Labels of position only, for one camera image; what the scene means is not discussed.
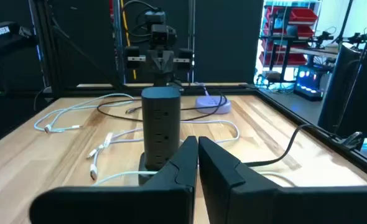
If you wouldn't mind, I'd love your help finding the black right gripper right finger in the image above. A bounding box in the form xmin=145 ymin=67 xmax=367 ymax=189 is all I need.
xmin=198 ymin=136 xmax=367 ymax=224

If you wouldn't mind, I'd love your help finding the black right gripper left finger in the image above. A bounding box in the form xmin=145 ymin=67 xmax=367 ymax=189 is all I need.
xmin=29 ymin=136 xmax=199 ymax=224

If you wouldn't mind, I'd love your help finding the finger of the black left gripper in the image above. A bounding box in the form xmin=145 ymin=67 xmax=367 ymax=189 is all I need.
xmin=160 ymin=49 xmax=175 ymax=86
xmin=146 ymin=49 xmax=161 ymax=86

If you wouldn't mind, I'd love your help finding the white USB cable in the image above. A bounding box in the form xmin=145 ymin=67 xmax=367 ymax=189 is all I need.
xmin=86 ymin=119 xmax=241 ymax=182

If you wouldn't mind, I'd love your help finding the pale braided USB cable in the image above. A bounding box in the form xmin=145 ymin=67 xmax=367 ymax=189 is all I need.
xmin=33 ymin=92 xmax=135 ymax=134

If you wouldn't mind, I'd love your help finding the lavender round power hub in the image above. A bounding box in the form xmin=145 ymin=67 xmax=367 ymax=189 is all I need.
xmin=195 ymin=95 xmax=233 ymax=115

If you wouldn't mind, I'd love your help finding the black tower power strip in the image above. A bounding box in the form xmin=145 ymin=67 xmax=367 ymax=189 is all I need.
xmin=138 ymin=86 xmax=182 ymax=187

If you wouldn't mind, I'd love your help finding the computer with blue lights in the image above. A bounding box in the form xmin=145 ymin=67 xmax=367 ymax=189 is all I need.
xmin=294 ymin=64 xmax=325 ymax=102

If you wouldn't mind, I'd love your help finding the red storage bin shelf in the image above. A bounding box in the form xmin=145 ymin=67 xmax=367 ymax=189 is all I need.
xmin=259 ymin=1 xmax=323 ymax=68

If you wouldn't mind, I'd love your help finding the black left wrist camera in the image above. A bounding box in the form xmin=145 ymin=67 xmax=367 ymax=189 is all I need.
xmin=150 ymin=24 xmax=169 ymax=44

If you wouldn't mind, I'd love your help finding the yellow cable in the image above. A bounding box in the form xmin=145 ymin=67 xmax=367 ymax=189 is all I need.
xmin=120 ymin=0 xmax=138 ymax=81

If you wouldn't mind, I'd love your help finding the lavender hub power cord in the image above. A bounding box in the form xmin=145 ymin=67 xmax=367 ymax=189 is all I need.
xmin=194 ymin=82 xmax=210 ymax=97

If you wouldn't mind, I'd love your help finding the black tower power cord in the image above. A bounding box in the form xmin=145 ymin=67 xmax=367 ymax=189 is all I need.
xmin=243 ymin=123 xmax=343 ymax=167

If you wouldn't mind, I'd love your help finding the metal cable clamp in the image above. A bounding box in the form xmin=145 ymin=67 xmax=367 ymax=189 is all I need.
xmin=338 ymin=131 xmax=365 ymax=151

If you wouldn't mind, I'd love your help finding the black stand post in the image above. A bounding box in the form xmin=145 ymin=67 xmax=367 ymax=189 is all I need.
xmin=317 ymin=0 xmax=367 ymax=138

